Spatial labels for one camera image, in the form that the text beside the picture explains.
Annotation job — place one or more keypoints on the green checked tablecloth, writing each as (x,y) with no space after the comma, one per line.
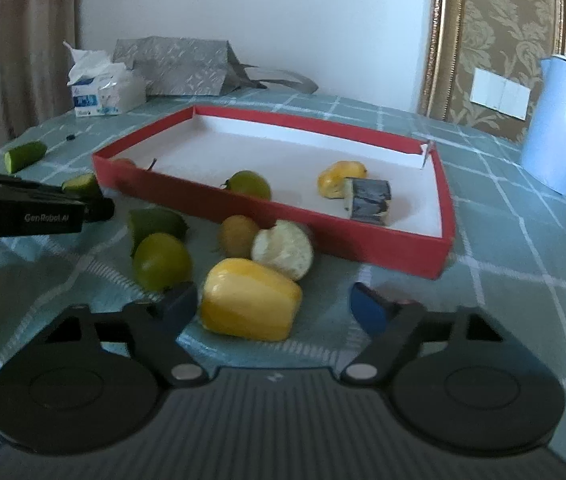
(503,260)

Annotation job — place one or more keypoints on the short cucumber end piece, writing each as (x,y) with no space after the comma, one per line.
(155,222)

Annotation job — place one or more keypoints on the peeled pale orange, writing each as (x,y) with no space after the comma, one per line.
(283,252)

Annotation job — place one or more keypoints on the small brown round fruit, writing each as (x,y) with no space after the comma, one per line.
(237,234)

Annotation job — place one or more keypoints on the green tomato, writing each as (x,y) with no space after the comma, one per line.
(248,185)

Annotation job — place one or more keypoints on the grey patterned bag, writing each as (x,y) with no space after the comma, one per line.
(183,67)

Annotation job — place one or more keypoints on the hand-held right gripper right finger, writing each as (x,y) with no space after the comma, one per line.
(368,310)

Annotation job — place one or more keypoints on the gold framed damask wall panel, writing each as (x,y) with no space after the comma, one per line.
(508,20)

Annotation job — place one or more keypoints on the beige patterned curtain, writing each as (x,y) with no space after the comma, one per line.
(13,60)

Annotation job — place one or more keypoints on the long cucumber end piece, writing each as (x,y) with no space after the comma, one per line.
(25,156)

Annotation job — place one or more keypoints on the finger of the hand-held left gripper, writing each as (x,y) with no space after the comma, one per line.
(99,210)

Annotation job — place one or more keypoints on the tissue pack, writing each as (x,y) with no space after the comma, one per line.
(108,92)

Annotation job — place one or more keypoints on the white wall switch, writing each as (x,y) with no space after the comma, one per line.
(498,92)

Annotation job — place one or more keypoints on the red shallow cardboard box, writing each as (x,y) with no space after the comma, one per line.
(288,160)

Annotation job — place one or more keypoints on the brown round fruit with stem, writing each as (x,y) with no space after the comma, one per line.
(124,163)

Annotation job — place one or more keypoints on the yellow peeled fruit piece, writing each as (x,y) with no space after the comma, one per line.
(335,180)

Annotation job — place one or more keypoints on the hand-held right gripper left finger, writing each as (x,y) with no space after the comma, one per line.
(180,302)

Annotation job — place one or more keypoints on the light blue kettle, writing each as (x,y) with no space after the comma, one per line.
(558,130)

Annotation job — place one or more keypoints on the short cucumber chunk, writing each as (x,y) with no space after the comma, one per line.
(80,185)

